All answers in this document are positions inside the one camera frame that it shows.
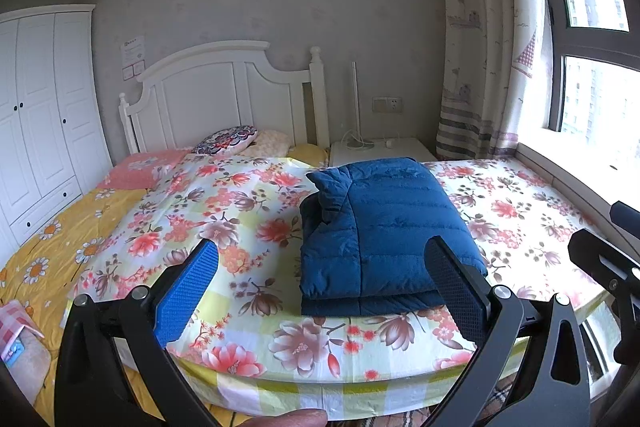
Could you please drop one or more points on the yellow pillow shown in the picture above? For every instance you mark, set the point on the yellow pillow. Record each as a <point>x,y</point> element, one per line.
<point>309,154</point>

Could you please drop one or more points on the pink checked pouch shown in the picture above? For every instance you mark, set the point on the pink checked pouch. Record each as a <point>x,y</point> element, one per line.
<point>22,357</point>

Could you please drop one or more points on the white wardrobe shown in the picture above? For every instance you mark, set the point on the white wardrobe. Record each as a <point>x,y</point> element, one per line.
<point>40,117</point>

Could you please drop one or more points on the white window sill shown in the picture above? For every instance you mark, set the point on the white window sill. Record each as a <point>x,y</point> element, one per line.
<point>570,177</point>

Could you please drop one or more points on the patterned purple pillow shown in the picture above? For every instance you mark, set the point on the patterned purple pillow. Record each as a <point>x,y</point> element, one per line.
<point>225,141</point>

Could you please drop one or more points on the plaid quilted mat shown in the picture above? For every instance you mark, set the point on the plaid quilted mat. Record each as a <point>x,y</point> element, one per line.
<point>500,407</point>

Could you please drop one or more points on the pink checked pillow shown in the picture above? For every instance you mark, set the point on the pink checked pillow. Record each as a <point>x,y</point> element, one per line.
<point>145,169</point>

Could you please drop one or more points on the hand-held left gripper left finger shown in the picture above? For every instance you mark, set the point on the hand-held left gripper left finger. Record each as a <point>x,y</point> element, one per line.
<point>187,289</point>

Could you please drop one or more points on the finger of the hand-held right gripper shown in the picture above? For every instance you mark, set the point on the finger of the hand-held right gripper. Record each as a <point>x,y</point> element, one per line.
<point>627,214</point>
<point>600,262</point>

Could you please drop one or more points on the white nightstand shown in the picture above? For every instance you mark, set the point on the white nightstand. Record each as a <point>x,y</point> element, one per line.
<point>380,154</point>

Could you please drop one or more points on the dark framed window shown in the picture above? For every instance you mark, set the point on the dark framed window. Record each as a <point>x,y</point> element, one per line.
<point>555,57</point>

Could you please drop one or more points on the peach pillow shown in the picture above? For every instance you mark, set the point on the peach pillow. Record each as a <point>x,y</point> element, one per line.
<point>272,141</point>

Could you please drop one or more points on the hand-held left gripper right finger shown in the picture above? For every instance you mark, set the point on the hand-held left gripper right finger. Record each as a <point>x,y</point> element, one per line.
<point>457,297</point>

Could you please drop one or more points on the white bed headboard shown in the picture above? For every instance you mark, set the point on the white bed headboard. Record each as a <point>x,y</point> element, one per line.
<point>215,102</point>

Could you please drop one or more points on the white pole lamp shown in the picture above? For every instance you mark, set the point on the white pole lamp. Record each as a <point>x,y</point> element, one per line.
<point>356,102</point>

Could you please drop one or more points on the blue quilted jacket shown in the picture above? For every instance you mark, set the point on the blue quilted jacket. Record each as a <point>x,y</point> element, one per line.
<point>390,227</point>

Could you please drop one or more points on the yellow daisy bedsheet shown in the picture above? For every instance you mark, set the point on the yellow daisy bedsheet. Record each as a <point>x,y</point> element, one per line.
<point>60,227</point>

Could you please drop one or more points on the wall paper notices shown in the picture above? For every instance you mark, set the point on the wall paper notices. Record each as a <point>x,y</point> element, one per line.
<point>134,57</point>

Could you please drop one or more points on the sailboat print curtain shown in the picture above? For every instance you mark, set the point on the sailboat print curtain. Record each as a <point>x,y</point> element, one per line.
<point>480,32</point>

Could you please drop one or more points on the wall socket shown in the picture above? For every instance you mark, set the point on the wall socket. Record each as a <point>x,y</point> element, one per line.
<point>387,104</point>

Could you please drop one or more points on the floral quilt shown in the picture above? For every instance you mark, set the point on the floral quilt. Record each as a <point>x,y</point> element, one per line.
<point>260,217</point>

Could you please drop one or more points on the person's left hand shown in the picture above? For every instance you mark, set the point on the person's left hand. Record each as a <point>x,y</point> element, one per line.
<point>285,419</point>

